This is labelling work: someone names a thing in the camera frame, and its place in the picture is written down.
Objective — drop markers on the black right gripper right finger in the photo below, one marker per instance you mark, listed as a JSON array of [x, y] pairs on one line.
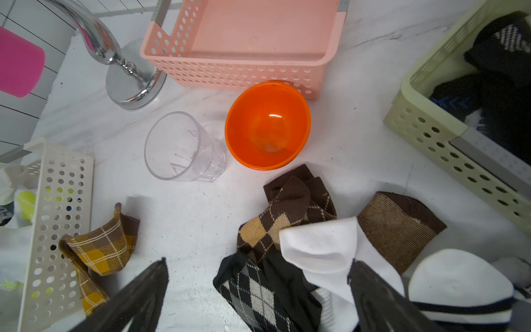
[[380, 307]]

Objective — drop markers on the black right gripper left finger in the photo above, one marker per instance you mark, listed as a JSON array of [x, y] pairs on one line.
[[135, 308]]

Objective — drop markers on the brown yellow plaid sock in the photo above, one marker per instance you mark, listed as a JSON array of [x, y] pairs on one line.
[[104, 251]]

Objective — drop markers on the black grey argyle sock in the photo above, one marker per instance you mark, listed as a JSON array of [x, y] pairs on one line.
[[273, 296]]

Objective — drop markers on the brown argyle sock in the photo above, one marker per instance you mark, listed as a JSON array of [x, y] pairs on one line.
[[295, 198]]

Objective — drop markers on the white blue yellow sock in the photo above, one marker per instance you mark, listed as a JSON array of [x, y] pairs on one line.
[[18, 196]]

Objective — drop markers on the white perforated plastic basket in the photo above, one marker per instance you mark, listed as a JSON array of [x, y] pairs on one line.
[[39, 287]]

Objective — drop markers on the green perforated plastic basket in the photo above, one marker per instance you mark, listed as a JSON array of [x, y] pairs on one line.
[[497, 177]]

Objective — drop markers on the pink perforated plastic basket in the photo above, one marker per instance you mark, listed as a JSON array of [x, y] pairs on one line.
[[235, 45]]

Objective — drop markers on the white sock navy stripes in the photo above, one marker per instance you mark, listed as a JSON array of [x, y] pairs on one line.
[[461, 291]]

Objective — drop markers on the plain white ankle sock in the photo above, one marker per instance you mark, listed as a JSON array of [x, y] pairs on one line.
[[324, 252]]

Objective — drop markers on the brown tan striped sock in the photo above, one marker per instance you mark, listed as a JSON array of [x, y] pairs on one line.
[[399, 227]]

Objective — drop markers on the clear plastic cup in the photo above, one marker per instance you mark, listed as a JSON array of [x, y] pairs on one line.
[[178, 148]]

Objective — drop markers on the orange plastic bowl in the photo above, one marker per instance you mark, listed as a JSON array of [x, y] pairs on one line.
[[268, 126]]

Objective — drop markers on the chrome glass holder stand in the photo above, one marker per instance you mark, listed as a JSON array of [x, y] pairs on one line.
[[132, 82]]

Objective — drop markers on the pink plastic wine glass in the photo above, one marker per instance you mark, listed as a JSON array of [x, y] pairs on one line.
[[22, 64]]

